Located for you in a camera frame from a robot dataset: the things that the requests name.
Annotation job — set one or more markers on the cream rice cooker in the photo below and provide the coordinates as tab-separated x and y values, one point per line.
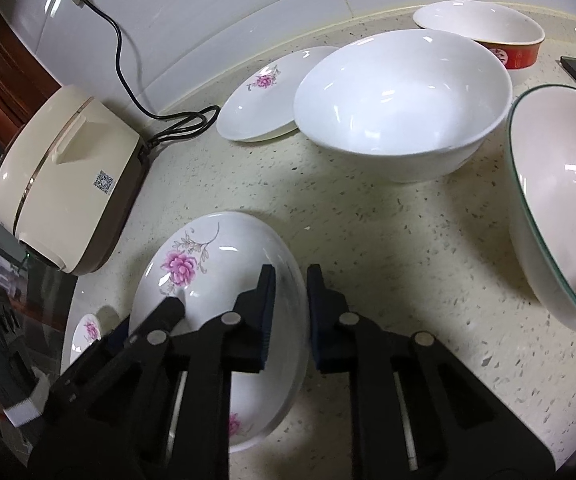
68	180

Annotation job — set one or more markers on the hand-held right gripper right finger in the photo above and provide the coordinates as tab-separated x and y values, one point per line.
316	320

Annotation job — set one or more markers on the plain white bowl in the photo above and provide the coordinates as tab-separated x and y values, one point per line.
397	90

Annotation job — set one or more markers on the shallow floral white plate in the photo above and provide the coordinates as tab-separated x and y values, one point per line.
258	105

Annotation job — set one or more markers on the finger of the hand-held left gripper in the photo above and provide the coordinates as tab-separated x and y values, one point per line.
163	312

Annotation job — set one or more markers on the red banded white bowl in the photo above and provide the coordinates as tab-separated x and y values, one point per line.
472	20

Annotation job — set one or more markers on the brown wooden frame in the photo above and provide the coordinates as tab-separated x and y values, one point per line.
3	75

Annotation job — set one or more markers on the small floral white plate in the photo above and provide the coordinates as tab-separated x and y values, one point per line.
85	332

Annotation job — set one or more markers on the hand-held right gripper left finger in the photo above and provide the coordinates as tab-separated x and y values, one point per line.
268	310

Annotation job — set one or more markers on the white bowl with pink flower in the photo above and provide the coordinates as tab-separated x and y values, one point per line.
208	270

